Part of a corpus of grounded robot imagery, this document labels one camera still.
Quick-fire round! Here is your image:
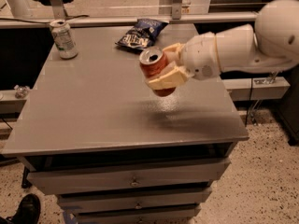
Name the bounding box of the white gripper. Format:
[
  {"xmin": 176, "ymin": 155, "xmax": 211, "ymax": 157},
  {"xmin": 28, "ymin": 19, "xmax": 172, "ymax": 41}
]
[{"xmin": 146, "ymin": 33, "xmax": 221, "ymax": 91}]

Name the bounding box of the red coke can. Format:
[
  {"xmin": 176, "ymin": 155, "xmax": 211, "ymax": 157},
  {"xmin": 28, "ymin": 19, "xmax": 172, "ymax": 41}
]
[{"xmin": 138, "ymin": 46, "xmax": 177, "ymax": 98}]

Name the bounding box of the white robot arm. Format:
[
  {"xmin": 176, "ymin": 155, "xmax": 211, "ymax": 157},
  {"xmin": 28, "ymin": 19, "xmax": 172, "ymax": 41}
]
[{"xmin": 146, "ymin": 0, "xmax": 299, "ymax": 91}]

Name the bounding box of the white green soda can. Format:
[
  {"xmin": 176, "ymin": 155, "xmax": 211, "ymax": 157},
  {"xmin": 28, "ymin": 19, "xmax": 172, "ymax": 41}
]
[{"xmin": 50, "ymin": 20, "xmax": 78, "ymax": 59}]

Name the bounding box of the blue chip bag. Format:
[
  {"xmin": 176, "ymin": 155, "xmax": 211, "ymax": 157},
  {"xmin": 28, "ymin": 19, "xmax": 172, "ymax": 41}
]
[{"xmin": 117, "ymin": 19, "xmax": 168, "ymax": 49}]

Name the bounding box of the grey drawer cabinet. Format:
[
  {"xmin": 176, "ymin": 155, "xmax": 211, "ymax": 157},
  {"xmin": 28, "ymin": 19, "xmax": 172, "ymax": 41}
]
[{"xmin": 1, "ymin": 23, "xmax": 249, "ymax": 224}]

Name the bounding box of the top grey drawer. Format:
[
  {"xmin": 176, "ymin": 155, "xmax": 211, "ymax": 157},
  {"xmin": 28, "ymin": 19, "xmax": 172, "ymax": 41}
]
[{"xmin": 28, "ymin": 158, "xmax": 230, "ymax": 194}]

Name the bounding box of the grey drawer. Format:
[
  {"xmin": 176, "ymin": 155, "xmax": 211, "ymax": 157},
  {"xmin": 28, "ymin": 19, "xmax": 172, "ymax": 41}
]
[
  {"xmin": 28, "ymin": 158, "xmax": 230, "ymax": 194},
  {"xmin": 58, "ymin": 187, "xmax": 211, "ymax": 213},
  {"xmin": 76, "ymin": 204, "xmax": 200, "ymax": 224}
]

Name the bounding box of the middle grey drawer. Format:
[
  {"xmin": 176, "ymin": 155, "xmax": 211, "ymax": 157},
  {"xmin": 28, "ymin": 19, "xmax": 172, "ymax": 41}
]
[{"xmin": 58, "ymin": 187, "xmax": 211, "ymax": 213}]

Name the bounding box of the bottom grey drawer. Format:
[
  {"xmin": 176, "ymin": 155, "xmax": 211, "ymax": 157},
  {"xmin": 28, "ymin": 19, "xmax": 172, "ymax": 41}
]
[{"xmin": 76, "ymin": 204, "xmax": 200, "ymax": 224}]

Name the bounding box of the crumpled foil ball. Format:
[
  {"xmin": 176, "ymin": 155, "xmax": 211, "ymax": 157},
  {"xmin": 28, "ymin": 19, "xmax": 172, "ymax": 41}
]
[{"xmin": 14, "ymin": 85, "xmax": 30, "ymax": 99}]

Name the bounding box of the metal railing bar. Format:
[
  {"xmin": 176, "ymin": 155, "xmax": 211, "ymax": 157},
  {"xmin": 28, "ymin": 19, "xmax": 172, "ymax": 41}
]
[{"xmin": 0, "ymin": 11, "xmax": 258, "ymax": 29}]

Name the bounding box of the white pipe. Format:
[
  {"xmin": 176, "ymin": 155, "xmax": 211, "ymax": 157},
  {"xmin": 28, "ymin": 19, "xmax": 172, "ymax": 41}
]
[{"xmin": 5, "ymin": 0, "xmax": 33, "ymax": 18}]

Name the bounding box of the black shoe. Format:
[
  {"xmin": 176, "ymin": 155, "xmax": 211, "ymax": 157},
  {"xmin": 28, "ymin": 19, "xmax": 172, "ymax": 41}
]
[{"xmin": 0, "ymin": 194, "xmax": 41, "ymax": 224}]

